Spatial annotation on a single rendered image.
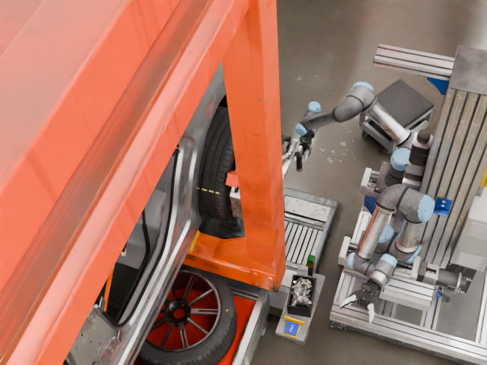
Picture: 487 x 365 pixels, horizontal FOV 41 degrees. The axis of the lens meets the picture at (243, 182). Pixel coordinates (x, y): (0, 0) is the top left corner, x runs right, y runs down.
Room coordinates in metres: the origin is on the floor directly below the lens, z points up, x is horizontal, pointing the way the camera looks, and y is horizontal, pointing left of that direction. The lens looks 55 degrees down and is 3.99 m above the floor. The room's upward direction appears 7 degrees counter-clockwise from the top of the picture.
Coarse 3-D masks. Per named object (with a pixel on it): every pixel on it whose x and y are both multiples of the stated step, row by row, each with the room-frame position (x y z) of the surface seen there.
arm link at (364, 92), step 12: (360, 84) 2.43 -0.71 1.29; (348, 96) 2.36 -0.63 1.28; (360, 96) 2.34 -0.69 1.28; (372, 96) 2.36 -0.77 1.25; (372, 108) 2.32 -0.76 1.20; (384, 120) 2.27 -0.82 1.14; (396, 132) 2.22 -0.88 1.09; (408, 132) 2.23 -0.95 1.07; (396, 144) 2.19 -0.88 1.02; (408, 144) 2.16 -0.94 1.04
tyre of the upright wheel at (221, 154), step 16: (224, 112) 2.47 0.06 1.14; (224, 128) 2.33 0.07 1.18; (208, 144) 2.24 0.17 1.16; (224, 144) 2.22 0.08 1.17; (208, 160) 2.16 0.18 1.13; (224, 160) 2.14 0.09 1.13; (208, 176) 2.09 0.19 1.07; (224, 176) 2.07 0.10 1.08; (208, 192) 2.05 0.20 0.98; (224, 192) 2.02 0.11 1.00; (208, 208) 2.02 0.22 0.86; (224, 208) 1.99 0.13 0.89
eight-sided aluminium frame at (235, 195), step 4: (232, 188) 2.04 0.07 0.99; (232, 192) 2.03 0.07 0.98; (236, 192) 2.02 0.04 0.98; (232, 196) 2.01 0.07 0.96; (236, 196) 2.00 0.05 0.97; (232, 200) 2.01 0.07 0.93; (236, 200) 2.00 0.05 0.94; (240, 200) 1.99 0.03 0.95; (232, 204) 2.01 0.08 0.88; (236, 204) 2.04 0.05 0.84; (240, 204) 1.99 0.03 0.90; (232, 208) 2.02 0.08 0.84; (236, 208) 2.03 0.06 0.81; (240, 208) 1.99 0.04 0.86; (236, 212) 2.02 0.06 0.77; (240, 212) 1.99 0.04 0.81; (236, 216) 2.01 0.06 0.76; (240, 216) 2.00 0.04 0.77
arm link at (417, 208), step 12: (408, 192) 1.58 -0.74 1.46; (396, 204) 1.55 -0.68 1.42; (408, 204) 1.53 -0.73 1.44; (420, 204) 1.51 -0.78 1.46; (432, 204) 1.52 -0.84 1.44; (408, 216) 1.51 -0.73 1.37; (420, 216) 1.48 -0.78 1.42; (408, 228) 1.51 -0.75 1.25; (396, 240) 1.56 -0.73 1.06; (408, 240) 1.51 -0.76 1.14; (396, 252) 1.52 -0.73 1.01; (408, 252) 1.49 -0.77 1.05
